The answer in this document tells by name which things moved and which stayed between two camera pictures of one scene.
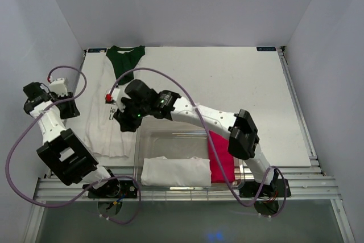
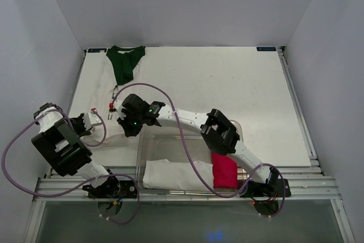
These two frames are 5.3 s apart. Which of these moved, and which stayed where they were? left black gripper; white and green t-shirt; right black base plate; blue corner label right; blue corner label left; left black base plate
Moved: white and green t-shirt; left black gripper
Stayed: blue corner label right; blue corner label left; left black base plate; right black base plate
